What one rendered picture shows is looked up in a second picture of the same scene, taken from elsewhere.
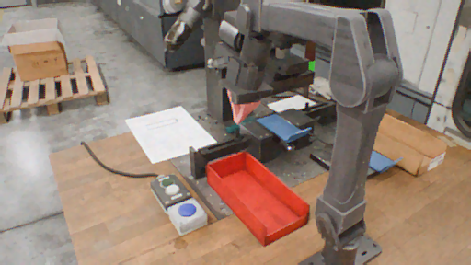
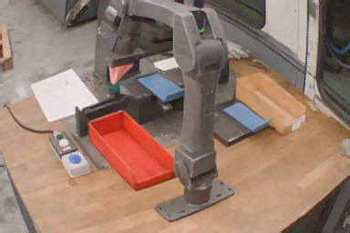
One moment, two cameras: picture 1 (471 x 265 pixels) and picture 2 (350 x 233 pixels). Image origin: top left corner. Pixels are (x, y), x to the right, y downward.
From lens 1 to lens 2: 0.50 m
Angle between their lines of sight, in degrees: 4
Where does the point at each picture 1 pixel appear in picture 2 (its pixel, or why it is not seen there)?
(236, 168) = (115, 128)
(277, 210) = (149, 166)
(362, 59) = (191, 39)
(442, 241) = (281, 182)
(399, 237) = (252, 183)
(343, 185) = (192, 136)
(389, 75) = (215, 50)
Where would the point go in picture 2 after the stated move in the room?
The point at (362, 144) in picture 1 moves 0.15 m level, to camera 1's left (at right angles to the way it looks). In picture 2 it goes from (202, 100) to (124, 100)
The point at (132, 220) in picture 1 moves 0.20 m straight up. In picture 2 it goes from (39, 164) to (30, 105)
